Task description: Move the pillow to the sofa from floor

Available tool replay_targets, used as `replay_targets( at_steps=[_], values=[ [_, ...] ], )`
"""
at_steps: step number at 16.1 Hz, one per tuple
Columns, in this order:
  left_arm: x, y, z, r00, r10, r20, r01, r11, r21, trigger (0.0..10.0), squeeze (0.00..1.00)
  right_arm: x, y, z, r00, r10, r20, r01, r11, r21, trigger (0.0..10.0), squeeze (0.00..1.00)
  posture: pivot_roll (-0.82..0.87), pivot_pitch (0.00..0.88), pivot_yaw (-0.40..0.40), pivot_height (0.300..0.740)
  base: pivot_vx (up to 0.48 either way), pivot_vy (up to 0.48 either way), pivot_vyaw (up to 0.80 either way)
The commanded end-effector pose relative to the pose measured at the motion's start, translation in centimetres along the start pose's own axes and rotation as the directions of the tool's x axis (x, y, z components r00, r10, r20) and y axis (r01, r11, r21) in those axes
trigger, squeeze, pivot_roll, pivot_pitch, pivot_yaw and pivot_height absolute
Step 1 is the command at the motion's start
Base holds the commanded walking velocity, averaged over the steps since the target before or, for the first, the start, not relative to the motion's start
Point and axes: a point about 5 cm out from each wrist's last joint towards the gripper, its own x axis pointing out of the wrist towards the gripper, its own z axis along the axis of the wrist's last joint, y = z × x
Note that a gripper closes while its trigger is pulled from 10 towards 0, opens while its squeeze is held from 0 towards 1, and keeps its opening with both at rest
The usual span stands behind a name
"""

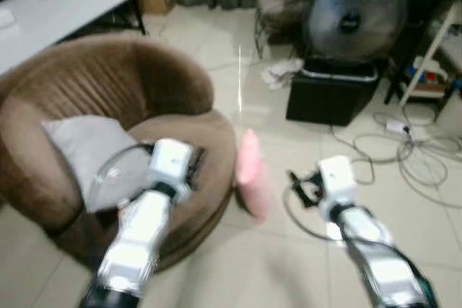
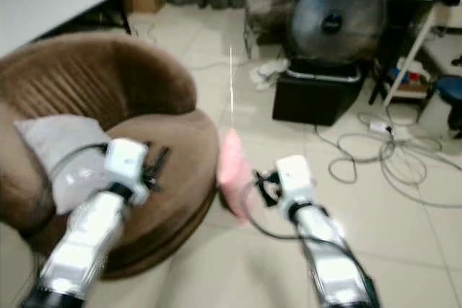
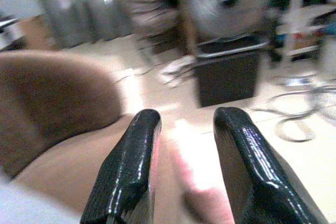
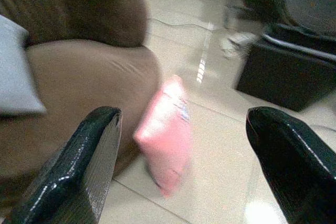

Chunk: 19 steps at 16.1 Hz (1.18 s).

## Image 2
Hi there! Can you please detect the pink pillow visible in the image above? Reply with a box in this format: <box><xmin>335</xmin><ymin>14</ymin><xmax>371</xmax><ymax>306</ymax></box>
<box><xmin>217</xmin><ymin>129</ymin><xmax>255</xmax><ymax>224</ymax></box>

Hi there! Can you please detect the grey pillow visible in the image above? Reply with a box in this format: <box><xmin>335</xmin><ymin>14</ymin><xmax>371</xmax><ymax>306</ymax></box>
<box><xmin>14</xmin><ymin>115</ymin><xmax>116</xmax><ymax>215</ymax></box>

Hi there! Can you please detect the brown round sofa chair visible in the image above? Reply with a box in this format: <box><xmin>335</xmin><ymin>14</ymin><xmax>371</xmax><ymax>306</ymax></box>
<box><xmin>0</xmin><ymin>32</ymin><xmax>221</xmax><ymax>280</ymax></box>

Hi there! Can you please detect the round floor fan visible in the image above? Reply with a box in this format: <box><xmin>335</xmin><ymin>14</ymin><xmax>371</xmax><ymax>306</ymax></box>
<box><xmin>285</xmin><ymin>0</ymin><xmax>387</xmax><ymax>67</ymax></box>

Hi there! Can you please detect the black box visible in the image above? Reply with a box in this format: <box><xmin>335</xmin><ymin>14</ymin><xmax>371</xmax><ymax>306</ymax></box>
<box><xmin>272</xmin><ymin>63</ymin><xmax>367</xmax><ymax>127</ymax></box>

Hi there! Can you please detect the white crumpled cloth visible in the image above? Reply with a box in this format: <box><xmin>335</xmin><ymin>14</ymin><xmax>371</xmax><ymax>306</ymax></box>
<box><xmin>249</xmin><ymin>58</ymin><xmax>291</xmax><ymax>91</ymax></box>

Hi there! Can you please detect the white power adapter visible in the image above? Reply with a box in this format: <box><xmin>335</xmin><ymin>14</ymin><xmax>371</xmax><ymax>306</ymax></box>
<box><xmin>368</xmin><ymin>120</ymin><xmax>393</xmax><ymax>136</ymax></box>

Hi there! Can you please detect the white table with black legs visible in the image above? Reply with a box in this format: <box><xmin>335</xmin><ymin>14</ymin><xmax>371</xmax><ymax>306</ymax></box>
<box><xmin>0</xmin><ymin>0</ymin><xmax>132</xmax><ymax>58</ymax></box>

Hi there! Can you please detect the white folding rack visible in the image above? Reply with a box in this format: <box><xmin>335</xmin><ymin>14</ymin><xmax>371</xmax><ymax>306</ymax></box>
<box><xmin>381</xmin><ymin>1</ymin><xmax>441</xmax><ymax>107</ymax></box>

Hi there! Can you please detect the blue stool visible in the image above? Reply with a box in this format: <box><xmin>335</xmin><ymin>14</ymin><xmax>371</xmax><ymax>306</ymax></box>
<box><xmin>432</xmin><ymin>75</ymin><xmax>462</xmax><ymax>140</ymax></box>

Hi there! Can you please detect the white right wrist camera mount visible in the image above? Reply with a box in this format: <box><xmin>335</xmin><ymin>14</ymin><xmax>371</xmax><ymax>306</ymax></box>
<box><xmin>274</xmin><ymin>154</ymin><xmax>314</xmax><ymax>206</ymax></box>

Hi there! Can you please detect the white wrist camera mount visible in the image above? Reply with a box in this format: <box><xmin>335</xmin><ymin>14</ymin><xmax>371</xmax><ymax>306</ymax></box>
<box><xmin>105</xmin><ymin>138</ymin><xmax>151</xmax><ymax>193</ymax></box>
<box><xmin>274</xmin><ymin>154</ymin><xmax>314</xmax><ymax>206</ymax></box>

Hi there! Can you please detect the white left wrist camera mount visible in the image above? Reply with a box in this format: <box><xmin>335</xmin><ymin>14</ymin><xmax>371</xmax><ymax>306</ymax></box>
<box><xmin>105</xmin><ymin>138</ymin><xmax>151</xmax><ymax>193</ymax></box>

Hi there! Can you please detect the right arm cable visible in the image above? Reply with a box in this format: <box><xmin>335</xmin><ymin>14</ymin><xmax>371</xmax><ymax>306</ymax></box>
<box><xmin>242</xmin><ymin>178</ymin><xmax>304</xmax><ymax>242</ymax></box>

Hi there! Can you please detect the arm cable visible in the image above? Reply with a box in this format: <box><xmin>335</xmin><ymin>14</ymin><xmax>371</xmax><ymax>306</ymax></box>
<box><xmin>52</xmin><ymin>142</ymin><xmax>113</xmax><ymax>204</ymax></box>
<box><xmin>242</xmin><ymin>178</ymin><xmax>304</xmax><ymax>242</ymax></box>

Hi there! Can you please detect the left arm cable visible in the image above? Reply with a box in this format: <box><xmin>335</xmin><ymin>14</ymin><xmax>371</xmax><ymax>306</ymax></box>
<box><xmin>52</xmin><ymin>142</ymin><xmax>113</xmax><ymax>204</ymax></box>

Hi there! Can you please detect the grey floor cable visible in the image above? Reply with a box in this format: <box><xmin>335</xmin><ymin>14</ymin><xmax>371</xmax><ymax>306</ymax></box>
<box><xmin>314</xmin><ymin>105</ymin><xmax>462</xmax><ymax>209</ymax></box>

